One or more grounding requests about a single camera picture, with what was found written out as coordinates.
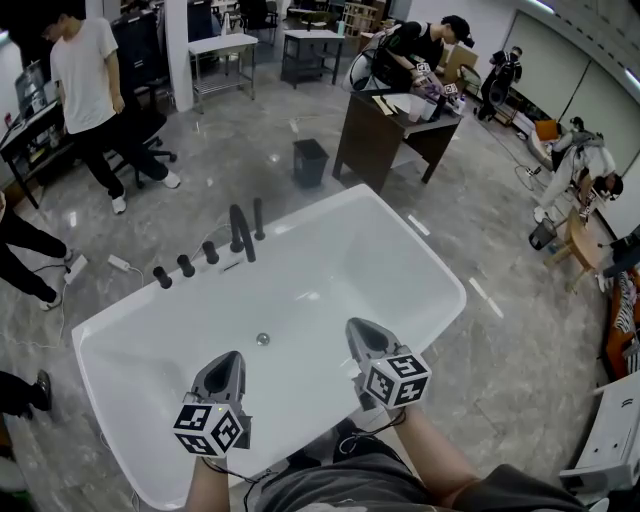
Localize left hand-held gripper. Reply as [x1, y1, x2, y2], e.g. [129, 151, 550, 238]
[173, 350, 254, 459]

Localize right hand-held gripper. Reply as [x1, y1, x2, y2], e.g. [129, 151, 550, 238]
[346, 318, 432, 412]

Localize person's right forearm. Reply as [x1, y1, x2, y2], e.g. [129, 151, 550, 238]
[394, 407, 484, 494]

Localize person's left forearm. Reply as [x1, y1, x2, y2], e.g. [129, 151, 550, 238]
[188, 454, 231, 512]

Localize white bathtub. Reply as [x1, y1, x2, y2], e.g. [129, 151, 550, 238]
[71, 183, 469, 511]

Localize person's grey t-shirt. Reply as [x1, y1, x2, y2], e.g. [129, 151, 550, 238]
[254, 452, 601, 512]

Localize black curved faucet spout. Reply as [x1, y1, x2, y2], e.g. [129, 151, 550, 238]
[228, 203, 258, 263]

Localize black trash bin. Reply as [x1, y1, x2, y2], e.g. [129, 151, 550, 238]
[292, 138, 330, 190]

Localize dark wooden desk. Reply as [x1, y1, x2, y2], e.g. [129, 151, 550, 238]
[332, 89, 464, 196]

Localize orange sofa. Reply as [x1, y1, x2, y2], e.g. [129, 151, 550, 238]
[602, 269, 640, 381]

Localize black office chair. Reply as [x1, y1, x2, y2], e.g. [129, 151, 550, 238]
[107, 74, 179, 190]

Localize cardboard box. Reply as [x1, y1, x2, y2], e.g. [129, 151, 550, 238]
[439, 44, 479, 84]

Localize dark metal table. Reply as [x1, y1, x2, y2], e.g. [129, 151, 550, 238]
[281, 28, 346, 90]

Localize black desk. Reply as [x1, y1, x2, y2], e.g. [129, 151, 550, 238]
[0, 97, 76, 210]

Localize steel table with white top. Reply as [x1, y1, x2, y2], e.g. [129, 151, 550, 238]
[188, 32, 260, 115]

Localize white column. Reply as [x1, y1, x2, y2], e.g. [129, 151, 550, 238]
[164, 0, 195, 114]

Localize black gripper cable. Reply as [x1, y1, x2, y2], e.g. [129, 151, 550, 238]
[337, 407, 419, 456]
[202, 455, 279, 506]

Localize black wire basket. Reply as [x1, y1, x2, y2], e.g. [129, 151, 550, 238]
[528, 217, 559, 251]

